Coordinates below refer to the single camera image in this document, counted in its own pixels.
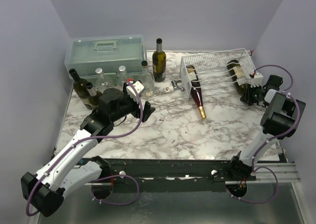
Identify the white plastic pipe fitting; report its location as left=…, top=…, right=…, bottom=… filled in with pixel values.
left=162, top=86, right=174, bottom=93

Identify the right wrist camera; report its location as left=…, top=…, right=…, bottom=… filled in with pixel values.
left=249, top=72, right=264, bottom=88

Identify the olive bottle silver cap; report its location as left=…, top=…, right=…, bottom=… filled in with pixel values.
left=86, top=82, right=102, bottom=109

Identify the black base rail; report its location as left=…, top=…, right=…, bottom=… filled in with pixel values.
left=79, top=157, right=277, bottom=192

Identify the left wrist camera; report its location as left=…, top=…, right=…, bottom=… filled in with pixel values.
left=126, top=79, right=145, bottom=103

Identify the clear bottle red cap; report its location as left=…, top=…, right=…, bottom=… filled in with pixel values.
left=95, top=68, right=115, bottom=93

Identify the clear glass wine bottle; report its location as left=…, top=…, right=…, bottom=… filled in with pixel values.
left=139, top=60, right=155, bottom=98

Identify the red bottle gold foil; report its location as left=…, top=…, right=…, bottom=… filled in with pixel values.
left=186, top=65, right=206, bottom=119

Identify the green plastic toolbox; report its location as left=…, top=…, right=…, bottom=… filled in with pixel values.
left=65, top=35, right=147, bottom=81

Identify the green bottle black cap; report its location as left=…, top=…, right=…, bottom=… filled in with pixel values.
left=226, top=59, right=251, bottom=95

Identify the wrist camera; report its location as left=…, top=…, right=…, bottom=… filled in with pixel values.
left=249, top=72, right=264, bottom=88
left=126, top=79, right=145, bottom=103

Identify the clear bottle dark label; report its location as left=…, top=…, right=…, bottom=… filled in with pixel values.
left=118, top=65, right=130, bottom=86

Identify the dark green brown-label wine bottle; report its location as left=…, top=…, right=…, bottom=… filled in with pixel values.
left=152, top=38, right=166, bottom=82

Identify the dark green bottle black neck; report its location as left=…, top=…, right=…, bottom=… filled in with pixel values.
left=69, top=69, right=92, bottom=110

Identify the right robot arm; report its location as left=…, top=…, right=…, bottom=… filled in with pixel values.
left=227, top=75, right=306, bottom=180

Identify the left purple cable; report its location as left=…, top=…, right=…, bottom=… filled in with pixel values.
left=26, top=82, right=144, bottom=217

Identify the white wire wine rack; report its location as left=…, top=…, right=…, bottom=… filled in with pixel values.
left=180, top=48, right=255, bottom=97

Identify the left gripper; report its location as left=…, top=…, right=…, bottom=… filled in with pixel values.
left=111, top=84, right=156, bottom=123

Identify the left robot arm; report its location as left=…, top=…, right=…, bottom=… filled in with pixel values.
left=21, top=81, right=155, bottom=217

